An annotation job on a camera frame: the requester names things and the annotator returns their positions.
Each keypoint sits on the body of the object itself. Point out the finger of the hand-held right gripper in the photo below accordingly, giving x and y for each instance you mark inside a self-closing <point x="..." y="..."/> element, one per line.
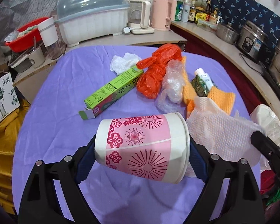
<point x="266" y="145"/>

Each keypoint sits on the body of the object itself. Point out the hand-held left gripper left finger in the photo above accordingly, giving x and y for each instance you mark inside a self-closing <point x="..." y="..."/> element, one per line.
<point x="84" y="165"/>

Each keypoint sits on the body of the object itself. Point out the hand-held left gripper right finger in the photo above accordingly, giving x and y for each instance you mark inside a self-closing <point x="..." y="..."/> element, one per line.
<point x="197" y="161"/>

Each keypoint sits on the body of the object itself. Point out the white trash bag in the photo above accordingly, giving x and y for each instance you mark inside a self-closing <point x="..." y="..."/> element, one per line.
<point x="268" y="121"/>

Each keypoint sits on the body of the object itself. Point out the white embossed paper towel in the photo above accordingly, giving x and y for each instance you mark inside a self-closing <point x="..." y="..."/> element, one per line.
<point x="221" y="130"/>

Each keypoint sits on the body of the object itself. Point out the pink patterned paper cup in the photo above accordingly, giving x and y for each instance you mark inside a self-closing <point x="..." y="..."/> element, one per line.
<point x="140" y="149"/>

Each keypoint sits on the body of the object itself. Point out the orange-red plastic bag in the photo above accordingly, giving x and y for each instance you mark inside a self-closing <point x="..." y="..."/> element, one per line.
<point x="151" y="77"/>

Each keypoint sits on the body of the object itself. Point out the purple tablecloth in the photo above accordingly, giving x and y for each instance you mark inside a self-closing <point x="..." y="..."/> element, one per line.
<point x="60" y="133"/>

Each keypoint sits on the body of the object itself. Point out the orange foam net sleeve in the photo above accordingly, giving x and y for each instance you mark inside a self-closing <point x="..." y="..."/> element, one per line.
<point x="221" y="99"/>

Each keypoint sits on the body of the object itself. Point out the green drink carton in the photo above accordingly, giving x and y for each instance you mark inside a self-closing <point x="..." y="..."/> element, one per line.
<point x="200" y="84"/>

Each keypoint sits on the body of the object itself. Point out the long green cardboard box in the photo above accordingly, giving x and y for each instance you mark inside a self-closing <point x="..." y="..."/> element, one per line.
<point x="112" y="91"/>

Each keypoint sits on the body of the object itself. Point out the clear plastic bag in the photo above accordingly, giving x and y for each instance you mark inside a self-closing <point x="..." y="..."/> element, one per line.
<point x="172" y="84"/>

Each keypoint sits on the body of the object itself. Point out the yellow cloth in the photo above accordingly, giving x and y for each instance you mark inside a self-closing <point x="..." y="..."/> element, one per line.
<point x="2" y="156"/>

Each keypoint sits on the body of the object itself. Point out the printed cardboard box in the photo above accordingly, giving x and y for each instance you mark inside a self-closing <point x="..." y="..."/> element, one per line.
<point x="2" y="100"/>

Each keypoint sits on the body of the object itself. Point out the steel rice cooker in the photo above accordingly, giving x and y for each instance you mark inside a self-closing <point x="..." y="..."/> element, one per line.
<point x="250" y="42"/>

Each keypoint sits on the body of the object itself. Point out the crumpled white tissue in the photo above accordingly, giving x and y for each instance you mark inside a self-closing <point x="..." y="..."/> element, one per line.
<point x="123" y="63"/>

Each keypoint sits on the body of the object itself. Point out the white mug with spoon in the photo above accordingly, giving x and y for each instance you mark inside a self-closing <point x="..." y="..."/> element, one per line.
<point x="37" y="57"/>

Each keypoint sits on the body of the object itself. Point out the steel pot with glass lid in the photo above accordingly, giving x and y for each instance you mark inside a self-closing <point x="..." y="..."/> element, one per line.
<point x="227" y="33"/>

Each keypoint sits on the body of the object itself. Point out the grey plastic container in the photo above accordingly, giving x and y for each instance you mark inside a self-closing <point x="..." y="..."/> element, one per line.
<point x="21" y="65"/>

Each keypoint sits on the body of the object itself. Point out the white blender cup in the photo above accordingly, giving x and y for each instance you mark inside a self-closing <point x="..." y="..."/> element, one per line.
<point x="50" y="37"/>

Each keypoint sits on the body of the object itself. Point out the clear food container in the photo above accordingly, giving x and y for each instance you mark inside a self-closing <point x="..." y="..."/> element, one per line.
<point x="206" y="24"/>

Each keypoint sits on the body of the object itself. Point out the red plastic basin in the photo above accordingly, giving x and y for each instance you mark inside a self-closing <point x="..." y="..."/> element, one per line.
<point x="18" y="45"/>

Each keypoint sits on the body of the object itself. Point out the white dish box with lid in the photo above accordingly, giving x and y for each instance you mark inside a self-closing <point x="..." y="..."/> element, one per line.
<point x="91" y="28"/>

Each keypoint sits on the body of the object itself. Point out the pump dispenser bottle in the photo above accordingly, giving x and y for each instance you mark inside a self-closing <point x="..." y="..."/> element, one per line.
<point x="214" y="17"/>

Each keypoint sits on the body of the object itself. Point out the blue patterned cloth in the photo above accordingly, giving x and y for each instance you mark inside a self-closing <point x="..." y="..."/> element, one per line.
<point x="242" y="7"/>

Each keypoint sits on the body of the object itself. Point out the white power plug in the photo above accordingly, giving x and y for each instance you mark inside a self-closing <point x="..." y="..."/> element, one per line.
<point x="127" y="30"/>

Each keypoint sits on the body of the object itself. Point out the yellow packet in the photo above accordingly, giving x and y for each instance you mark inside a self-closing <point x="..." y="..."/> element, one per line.
<point x="201" y="17"/>

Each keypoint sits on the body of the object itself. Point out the dark sauce bottle white label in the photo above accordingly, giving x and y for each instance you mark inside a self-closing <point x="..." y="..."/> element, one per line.
<point x="192" y="14"/>

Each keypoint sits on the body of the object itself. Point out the slim dark sauce bottle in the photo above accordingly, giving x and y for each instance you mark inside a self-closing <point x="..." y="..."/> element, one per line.
<point x="207" y="8"/>

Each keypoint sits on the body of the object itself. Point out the pink electric kettle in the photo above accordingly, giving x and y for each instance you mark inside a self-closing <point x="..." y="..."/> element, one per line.
<point x="161" y="14"/>

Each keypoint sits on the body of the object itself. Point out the green packet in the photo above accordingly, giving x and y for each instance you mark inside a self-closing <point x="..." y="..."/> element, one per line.
<point x="179" y="10"/>

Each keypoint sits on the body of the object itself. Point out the white glass kettle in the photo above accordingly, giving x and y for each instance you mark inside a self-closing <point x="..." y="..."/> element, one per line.
<point x="144" y="14"/>

